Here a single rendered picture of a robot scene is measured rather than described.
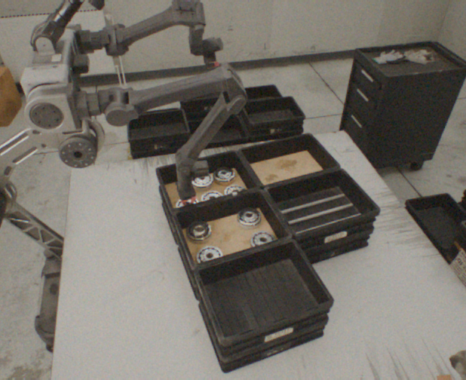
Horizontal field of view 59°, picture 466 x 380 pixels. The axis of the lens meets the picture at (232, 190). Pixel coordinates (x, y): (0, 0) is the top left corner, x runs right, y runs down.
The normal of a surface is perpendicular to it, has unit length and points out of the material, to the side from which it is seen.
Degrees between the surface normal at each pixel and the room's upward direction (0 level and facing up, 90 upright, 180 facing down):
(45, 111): 90
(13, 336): 0
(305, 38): 90
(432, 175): 0
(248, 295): 0
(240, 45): 90
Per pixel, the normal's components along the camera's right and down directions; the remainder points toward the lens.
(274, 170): 0.00, -0.74
